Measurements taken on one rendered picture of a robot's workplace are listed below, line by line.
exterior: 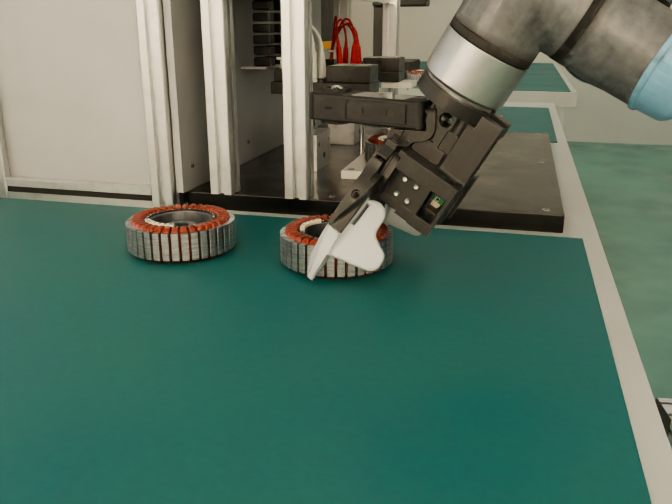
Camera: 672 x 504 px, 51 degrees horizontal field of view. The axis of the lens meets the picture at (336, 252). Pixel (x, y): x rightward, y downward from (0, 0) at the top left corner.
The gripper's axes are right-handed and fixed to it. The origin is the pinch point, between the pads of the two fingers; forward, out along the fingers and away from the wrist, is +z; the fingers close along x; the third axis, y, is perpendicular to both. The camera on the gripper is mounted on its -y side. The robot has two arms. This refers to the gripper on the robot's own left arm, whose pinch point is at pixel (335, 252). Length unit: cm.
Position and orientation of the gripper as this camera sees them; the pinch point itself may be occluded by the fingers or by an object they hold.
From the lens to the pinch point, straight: 69.7
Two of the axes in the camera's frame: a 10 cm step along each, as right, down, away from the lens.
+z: -4.5, 7.5, 4.8
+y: 7.8, 5.9, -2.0
